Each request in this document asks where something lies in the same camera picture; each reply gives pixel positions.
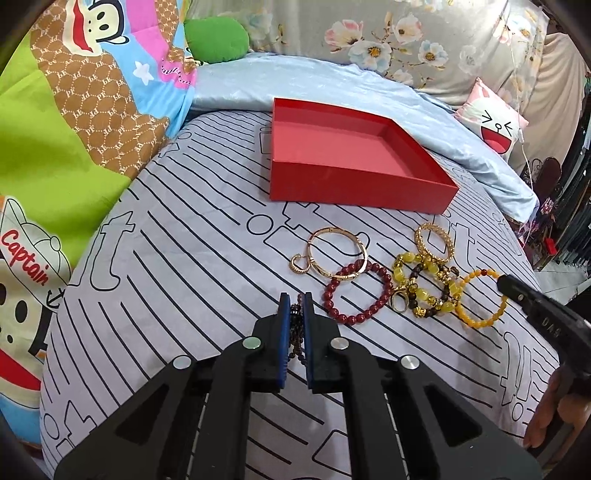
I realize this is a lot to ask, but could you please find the wide gold cuff bracelet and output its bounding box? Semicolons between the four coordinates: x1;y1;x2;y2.
414;222;457;265

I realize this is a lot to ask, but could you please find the grey floral pillow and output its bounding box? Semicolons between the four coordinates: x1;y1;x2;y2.
186;0;549;110

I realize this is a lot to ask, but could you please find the striped grey bed sheet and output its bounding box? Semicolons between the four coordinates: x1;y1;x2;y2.
40;111;559;479

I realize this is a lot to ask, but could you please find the red shallow tray box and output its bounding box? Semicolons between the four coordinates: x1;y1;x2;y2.
270;98;459;215

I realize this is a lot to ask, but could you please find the dark red bead bracelet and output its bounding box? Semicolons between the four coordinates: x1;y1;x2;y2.
321;259;395;327

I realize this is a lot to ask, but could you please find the green plush pillow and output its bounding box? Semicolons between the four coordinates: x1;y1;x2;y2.
184;16;249;64

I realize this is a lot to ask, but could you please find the gold ring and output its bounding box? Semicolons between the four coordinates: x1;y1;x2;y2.
389;285;410;314

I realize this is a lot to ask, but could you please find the pink white cat cushion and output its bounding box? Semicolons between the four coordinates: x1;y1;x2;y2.
454;78;529;161

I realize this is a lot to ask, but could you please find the colourful monkey cartoon quilt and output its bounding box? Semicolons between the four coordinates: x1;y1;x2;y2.
1;1;197;448

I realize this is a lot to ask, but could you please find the light blue blanket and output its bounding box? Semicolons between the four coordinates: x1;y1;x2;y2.
190;53;539;223

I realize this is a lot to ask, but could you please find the orange bead bracelet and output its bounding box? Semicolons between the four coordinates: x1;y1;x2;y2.
454;268;509;330

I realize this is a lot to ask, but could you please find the yellow and brown bead bracelet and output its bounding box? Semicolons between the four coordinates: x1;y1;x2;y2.
390;251;463;320

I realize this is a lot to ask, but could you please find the right hand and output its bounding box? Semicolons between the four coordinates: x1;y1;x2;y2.
523;367;590;459

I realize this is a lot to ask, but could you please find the dark beaded bracelet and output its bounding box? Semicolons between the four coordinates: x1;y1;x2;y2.
286;292;308;366

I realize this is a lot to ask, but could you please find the thin gold bangle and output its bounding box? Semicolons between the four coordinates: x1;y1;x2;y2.
288;226;370;281

